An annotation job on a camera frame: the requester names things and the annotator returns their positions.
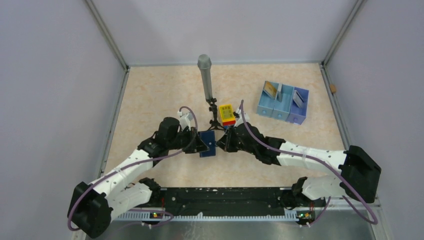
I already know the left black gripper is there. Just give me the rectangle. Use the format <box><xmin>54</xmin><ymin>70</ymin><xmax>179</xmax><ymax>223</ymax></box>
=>
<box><xmin>167</xmin><ymin>126</ymin><xmax>210</xmax><ymax>154</ymax></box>

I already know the dark blue card holder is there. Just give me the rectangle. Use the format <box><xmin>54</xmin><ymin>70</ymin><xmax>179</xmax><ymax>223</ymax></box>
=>
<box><xmin>199</xmin><ymin>130</ymin><xmax>217</xmax><ymax>158</ymax></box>

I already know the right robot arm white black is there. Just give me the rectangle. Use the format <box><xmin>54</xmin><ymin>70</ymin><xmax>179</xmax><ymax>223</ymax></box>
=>
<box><xmin>216</xmin><ymin>123</ymin><xmax>382</xmax><ymax>206</ymax></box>

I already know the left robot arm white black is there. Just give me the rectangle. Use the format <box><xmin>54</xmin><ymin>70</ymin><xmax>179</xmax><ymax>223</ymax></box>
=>
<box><xmin>67</xmin><ymin>112</ymin><xmax>208</xmax><ymax>238</ymax></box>

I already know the gold credit card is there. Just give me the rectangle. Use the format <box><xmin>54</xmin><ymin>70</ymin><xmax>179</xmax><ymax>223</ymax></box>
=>
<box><xmin>263</xmin><ymin>81</ymin><xmax>278</xmax><ymax>98</ymax></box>

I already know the black credit card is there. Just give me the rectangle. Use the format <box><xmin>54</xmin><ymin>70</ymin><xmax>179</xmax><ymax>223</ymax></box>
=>
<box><xmin>276</xmin><ymin>83</ymin><xmax>283</xmax><ymax>102</ymax></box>

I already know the silver credit card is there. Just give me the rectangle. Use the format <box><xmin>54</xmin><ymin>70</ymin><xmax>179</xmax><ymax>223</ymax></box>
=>
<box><xmin>293</xmin><ymin>89</ymin><xmax>305</xmax><ymax>109</ymax></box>

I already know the black tripod stand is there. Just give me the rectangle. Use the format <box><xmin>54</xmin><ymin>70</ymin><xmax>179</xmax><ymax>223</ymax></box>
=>
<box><xmin>206</xmin><ymin>98</ymin><xmax>226</xmax><ymax>131</ymax></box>

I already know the yellow red blue toy block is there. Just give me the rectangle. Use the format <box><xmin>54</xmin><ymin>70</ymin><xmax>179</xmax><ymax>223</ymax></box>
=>
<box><xmin>218</xmin><ymin>104</ymin><xmax>236</xmax><ymax>128</ymax></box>

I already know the light blue drawer left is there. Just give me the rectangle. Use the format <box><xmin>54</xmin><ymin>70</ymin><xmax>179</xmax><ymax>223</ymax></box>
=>
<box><xmin>256</xmin><ymin>81</ymin><xmax>279</xmax><ymax>117</ymax></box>

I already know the light blue drawer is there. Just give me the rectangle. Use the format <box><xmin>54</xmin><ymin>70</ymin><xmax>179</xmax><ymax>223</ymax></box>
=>
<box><xmin>271</xmin><ymin>84</ymin><xmax>295</xmax><ymax>121</ymax></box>
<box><xmin>256</xmin><ymin>81</ymin><xmax>279</xmax><ymax>117</ymax></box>

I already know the light blue drawer middle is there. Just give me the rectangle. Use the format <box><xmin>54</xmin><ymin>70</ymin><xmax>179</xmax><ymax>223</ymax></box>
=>
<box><xmin>271</xmin><ymin>84</ymin><xmax>295</xmax><ymax>121</ymax></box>

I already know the purple drawer right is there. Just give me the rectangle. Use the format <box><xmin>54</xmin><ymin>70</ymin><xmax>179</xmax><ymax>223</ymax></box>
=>
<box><xmin>286</xmin><ymin>87</ymin><xmax>310</xmax><ymax>125</ymax></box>

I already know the grey microphone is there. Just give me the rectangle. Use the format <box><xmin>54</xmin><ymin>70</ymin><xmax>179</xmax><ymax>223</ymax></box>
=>
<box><xmin>197</xmin><ymin>54</ymin><xmax>213</xmax><ymax>101</ymax></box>

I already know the small wooden knob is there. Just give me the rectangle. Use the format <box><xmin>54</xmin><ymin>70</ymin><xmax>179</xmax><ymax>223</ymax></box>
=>
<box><xmin>329</xmin><ymin>84</ymin><xmax>337</xmax><ymax>94</ymax></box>

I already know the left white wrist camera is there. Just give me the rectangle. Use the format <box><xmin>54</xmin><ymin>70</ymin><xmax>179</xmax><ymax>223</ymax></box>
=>
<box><xmin>177</xmin><ymin>111</ymin><xmax>194</xmax><ymax>131</ymax></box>

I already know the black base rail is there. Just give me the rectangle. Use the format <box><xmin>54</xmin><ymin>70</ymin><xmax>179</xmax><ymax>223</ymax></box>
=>
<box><xmin>129</xmin><ymin>187</ymin><xmax>327</xmax><ymax>218</ymax></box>

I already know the white cable duct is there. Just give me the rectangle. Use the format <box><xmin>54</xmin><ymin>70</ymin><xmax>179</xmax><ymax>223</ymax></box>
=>
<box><xmin>114</xmin><ymin>211</ymin><xmax>299</xmax><ymax>222</ymax></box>

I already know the aluminium frame front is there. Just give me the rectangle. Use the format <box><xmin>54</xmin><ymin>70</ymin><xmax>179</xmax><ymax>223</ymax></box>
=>
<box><xmin>71</xmin><ymin>187</ymin><xmax>385</xmax><ymax>240</ymax></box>

